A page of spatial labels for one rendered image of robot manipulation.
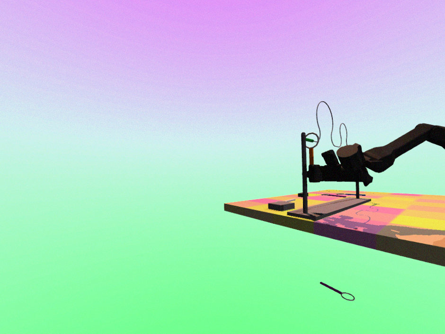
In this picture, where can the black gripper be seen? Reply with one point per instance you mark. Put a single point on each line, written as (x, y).
(318, 174)

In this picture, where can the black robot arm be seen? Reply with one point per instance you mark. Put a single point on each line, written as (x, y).
(378, 159)

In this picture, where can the orange-brown handle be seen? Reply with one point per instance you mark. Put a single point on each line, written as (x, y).
(311, 149)

